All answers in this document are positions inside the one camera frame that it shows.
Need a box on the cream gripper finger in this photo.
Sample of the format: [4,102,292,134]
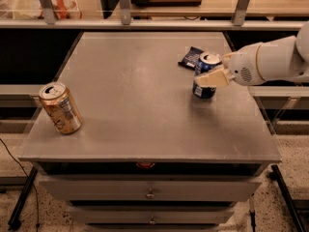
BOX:
[221,52,236,68]
[194,68,234,88]

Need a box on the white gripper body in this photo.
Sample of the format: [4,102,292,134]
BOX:
[227,43,265,86]

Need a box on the blue pepsi can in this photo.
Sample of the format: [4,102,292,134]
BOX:
[192,52,222,100]

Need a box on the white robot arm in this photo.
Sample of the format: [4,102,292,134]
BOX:
[194,22,309,88]

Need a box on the orange soda can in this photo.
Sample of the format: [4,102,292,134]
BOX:
[39,82,82,134]

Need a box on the dark blue snack bag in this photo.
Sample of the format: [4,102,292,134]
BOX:
[179,46,203,69]

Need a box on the grey drawer cabinet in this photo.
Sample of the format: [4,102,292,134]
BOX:
[21,32,280,232]

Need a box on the black right floor stand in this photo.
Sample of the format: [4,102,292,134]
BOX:
[269,164,309,232]

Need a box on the black floor stand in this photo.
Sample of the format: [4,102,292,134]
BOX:
[8,167,38,231]
[269,164,309,232]

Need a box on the upper drawer knob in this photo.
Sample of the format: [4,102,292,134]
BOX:
[146,188,155,199]

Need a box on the drawer knob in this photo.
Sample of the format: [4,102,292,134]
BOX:
[146,188,155,199]
[148,216,156,225]

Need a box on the lower drawer knob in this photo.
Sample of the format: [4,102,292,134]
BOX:
[148,216,156,225]

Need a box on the orange white plastic bag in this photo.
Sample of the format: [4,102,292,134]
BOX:
[41,0,82,19]

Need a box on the black left floor stand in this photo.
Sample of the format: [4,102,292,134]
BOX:
[8,167,38,231]

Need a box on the metal shelf rail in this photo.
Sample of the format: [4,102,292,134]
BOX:
[0,0,307,31]

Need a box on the black floor cable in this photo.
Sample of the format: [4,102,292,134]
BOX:
[0,137,41,232]

